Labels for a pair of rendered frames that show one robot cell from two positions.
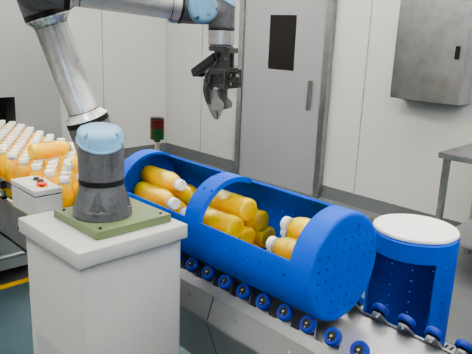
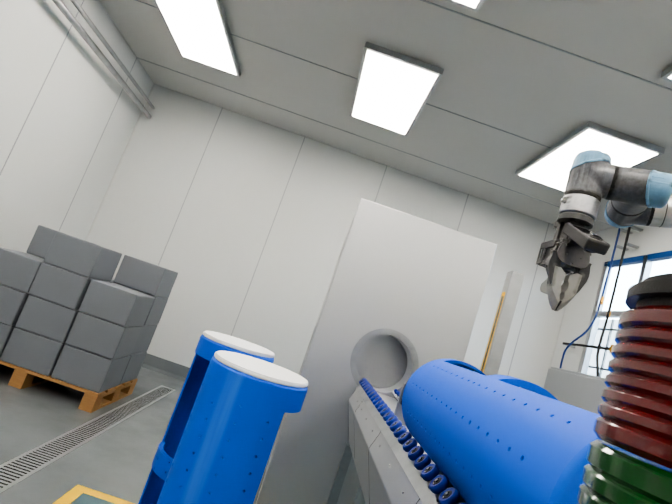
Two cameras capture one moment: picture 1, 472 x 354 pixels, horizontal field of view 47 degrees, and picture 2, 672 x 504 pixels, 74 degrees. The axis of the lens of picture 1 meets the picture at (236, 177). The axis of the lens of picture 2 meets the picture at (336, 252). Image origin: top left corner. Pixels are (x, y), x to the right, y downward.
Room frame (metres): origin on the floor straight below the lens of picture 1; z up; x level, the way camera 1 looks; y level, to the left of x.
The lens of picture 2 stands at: (2.61, 0.36, 1.22)
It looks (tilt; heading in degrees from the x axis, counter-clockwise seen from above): 9 degrees up; 224
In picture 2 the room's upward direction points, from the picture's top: 19 degrees clockwise
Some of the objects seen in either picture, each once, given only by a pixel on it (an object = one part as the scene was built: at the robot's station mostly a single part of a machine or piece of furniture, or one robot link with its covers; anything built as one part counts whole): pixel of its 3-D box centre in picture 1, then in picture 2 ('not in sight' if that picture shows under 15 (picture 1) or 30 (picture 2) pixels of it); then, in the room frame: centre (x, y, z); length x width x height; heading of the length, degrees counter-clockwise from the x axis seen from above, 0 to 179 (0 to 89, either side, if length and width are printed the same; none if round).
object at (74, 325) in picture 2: not in sight; (74, 311); (1.12, -3.79, 0.59); 1.20 x 0.80 x 1.19; 135
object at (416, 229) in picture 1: (415, 227); (261, 368); (1.73, -0.61, 1.03); 0.28 x 0.28 x 0.01
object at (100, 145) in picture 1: (100, 151); not in sight; (1.37, 0.35, 1.34); 0.13 x 0.12 x 0.14; 19
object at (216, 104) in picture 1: (216, 105); (562, 292); (1.59, 0.06, 1.44); 0.06 x 0.03 x 0.09; 46
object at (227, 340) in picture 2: not in sight; (239, 344); (1.54, -0.99, 1.03); 0.28 x 0.28 x 0.01
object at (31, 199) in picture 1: (36, 195); not in sight; (1.86, 0.71, 1.05); 0.20 x 0.10 x 0.10; 44
